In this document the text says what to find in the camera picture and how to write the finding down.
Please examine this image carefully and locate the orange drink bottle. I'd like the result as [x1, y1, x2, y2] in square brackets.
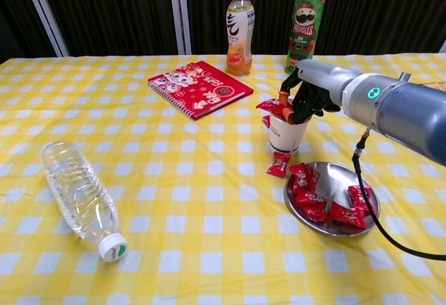
[225, 0, 256, 77]

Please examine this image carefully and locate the red spiral notebook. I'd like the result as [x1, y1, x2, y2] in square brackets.
[147, 60, 254, 121]

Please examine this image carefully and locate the yellow white checked tablecloth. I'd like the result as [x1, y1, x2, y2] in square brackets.
[0, 52, 446, 305]

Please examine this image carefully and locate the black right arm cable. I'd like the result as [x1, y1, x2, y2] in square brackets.
[351, 129, 446, 261]

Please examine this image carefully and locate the silver metal plate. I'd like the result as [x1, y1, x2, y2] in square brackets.
[284, 161, 380, 237]

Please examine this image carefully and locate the white paper cup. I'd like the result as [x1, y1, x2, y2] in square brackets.
[268, 108, 310, 155]

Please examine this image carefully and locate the dark curtain panel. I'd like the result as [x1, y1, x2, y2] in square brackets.
[36, 0, 180, 57]
[184, 0, 311, 55]
[0, 0, 59, 64]
[313, 0, 446, 55]

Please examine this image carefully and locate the green Pringles can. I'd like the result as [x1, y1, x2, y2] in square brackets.
[284, 0, 330, 76]

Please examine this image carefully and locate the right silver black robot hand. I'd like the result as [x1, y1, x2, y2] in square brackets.
[277, 58, 360, 125]

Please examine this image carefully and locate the clear plastic water bottle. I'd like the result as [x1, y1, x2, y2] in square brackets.
[40, 140, 129, 263]

